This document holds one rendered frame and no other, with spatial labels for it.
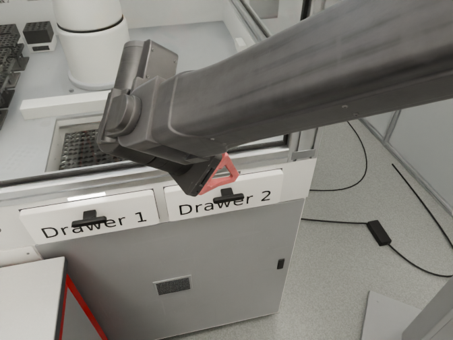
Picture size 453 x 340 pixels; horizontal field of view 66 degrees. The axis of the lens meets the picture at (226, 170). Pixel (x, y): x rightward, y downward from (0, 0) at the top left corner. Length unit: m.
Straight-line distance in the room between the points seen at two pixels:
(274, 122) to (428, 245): 1.92
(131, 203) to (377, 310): 1.24
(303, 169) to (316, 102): 0.71
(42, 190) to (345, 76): 0.73
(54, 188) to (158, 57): 0.50
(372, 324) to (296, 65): 1.57
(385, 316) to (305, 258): 0.42
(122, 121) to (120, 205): 0.54
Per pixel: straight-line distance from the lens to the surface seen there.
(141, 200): 0.83
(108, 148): 0.39
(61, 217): 0.87
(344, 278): 1.82
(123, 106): 0.31
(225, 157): 0.44
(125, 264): 1.07
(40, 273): 0.98
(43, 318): 0.92
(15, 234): 0.96
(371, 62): 0.17
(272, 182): 0.87
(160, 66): 0.39
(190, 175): 0.43
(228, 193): 0.82
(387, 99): 0.19
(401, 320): 1.77
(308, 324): 1.68
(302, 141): 0.83
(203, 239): 1.01
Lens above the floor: 1.52
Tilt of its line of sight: 44 degrees down
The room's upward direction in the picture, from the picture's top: straight up
